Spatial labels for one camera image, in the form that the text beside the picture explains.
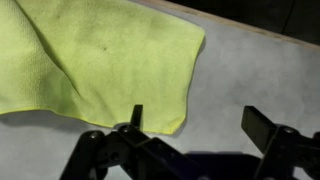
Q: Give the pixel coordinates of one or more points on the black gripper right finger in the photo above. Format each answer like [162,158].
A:
[283,147]

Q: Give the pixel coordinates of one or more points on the yellow-green microfiber towel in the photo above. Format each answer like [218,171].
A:
[94,60]

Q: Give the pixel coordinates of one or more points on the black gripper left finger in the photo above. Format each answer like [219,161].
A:
[141,157]

